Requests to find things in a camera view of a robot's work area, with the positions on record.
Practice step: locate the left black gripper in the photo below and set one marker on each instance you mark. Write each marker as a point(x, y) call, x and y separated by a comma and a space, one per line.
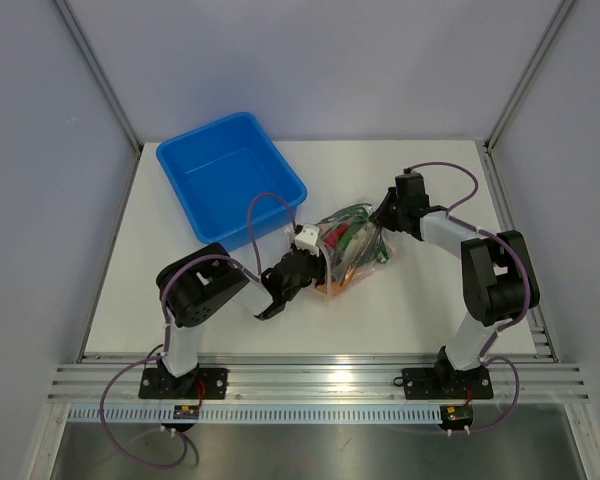
point(319, 263)

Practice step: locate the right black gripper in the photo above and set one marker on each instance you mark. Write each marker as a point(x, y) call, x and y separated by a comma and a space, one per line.
point(380, 216)

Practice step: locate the clear zip top bag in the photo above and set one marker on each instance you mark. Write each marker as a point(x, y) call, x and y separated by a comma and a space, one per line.
point(340, 262)

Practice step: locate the red toy chili pepper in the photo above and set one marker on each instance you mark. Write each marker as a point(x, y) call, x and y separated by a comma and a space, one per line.
point(333, 236)

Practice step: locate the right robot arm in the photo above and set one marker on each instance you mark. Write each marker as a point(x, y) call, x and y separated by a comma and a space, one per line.
point(499, 287)

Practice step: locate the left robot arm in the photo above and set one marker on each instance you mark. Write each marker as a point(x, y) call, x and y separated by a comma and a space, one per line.
point(195, 288)

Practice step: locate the orange toy food piece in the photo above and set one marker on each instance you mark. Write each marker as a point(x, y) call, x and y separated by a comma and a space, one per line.
point(336, 288)

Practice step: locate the green toy scallion strands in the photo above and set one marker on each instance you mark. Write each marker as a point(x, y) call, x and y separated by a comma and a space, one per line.
point(351, 213)

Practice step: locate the green toy leaf vegetable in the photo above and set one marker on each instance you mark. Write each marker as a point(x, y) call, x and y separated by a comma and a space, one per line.
point(375, 251)

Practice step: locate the blue plastic bin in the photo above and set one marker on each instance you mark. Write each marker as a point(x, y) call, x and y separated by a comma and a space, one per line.
point(217, 170)

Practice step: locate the left small circuit board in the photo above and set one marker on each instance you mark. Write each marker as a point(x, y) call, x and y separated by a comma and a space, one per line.
point(186, 412)

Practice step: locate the small circuit board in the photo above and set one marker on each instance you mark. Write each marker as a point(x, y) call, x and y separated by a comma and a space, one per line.
point(458, 413)
point(186, 412)

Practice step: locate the right small circuit board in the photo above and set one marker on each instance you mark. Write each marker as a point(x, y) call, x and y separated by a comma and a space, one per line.
point(458, 413)

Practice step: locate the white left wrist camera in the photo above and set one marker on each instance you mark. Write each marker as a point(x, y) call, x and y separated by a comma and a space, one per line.
point(306, 237)

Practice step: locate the white slotted cable duct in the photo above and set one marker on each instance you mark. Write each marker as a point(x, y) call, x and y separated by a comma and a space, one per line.
point(262, 414)

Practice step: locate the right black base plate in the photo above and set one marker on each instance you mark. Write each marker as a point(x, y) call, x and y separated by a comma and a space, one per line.
point(426, 383)

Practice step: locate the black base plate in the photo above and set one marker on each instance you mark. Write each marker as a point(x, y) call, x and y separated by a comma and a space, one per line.
point(210, 382)
point(426, 383)

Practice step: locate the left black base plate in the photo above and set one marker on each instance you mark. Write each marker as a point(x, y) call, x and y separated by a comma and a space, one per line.
point(210, 382)

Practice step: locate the aluminium mounting rail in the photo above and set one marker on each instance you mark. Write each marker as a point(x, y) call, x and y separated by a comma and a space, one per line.
point(315, 379)

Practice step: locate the right aluminium frame post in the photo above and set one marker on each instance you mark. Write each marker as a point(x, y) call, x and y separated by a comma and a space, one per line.
point(551, 32)

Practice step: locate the aluminium frame post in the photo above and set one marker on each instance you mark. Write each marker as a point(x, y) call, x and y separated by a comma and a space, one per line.
point(97, 72)
point(551, 32)

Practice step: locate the left aluminium frame post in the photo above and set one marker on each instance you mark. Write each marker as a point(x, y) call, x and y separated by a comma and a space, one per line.
point(97, 72)

